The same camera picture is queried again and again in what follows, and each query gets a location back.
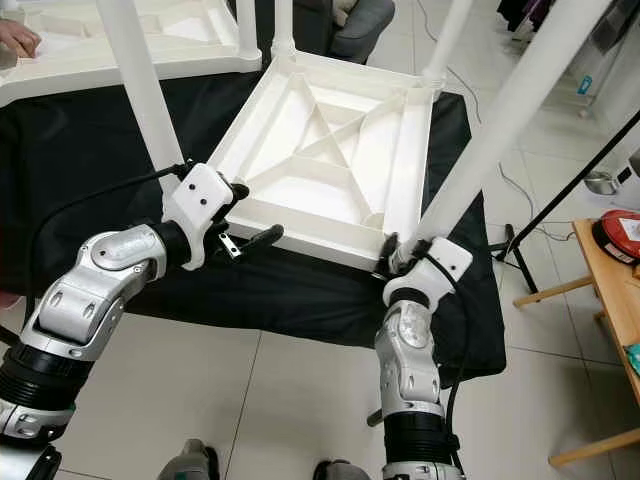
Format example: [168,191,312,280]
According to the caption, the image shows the white ribbed plastic table top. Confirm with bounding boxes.
[0,0,263,103]
[205,50,441,273]

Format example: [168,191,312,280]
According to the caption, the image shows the person's bare hand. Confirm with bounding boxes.
[0,18,43,59]

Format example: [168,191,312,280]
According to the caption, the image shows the black table cloth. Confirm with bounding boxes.
[0,68,508,386]

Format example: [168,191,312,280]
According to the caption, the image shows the black tripod stand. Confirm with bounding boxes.
[500,110,640,293]

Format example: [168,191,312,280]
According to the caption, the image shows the dark grey armchair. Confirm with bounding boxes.
[325,0,397,63]

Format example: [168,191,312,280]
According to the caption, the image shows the wooden side table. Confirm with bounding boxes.
[513,218,640,469]

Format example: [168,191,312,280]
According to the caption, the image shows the beige armchair cushion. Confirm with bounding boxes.
[332,0,361,26]

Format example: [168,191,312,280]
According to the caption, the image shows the small metal bowl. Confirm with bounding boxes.
[582,170,621,196]

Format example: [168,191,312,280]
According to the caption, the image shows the grey right robot foot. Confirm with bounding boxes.
[315,460,373,480]

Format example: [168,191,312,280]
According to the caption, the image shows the grey robot foot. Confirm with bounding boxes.
[160,438,221,480]
[315,460,373,480]

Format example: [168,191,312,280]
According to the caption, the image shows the red round device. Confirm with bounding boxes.
[592,208,640,266]

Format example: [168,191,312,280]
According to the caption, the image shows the grey left robot foot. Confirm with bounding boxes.
[160,438,221,480]

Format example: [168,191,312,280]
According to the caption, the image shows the white grey appliance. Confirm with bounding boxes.
[624,148,640,191]

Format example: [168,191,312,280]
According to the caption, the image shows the dark hanging clothes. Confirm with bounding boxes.
[495,0,640,56]

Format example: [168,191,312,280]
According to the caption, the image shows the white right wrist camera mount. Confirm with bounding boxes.
[382,237,474,311]

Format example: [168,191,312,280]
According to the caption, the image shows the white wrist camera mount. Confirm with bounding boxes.
[382,237,474,311]
[160,163,241,269]

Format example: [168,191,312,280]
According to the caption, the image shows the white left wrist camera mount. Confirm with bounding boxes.
[160,163,241,269]

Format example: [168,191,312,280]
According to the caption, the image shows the white wire rack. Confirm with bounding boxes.
[565,0,621,121]

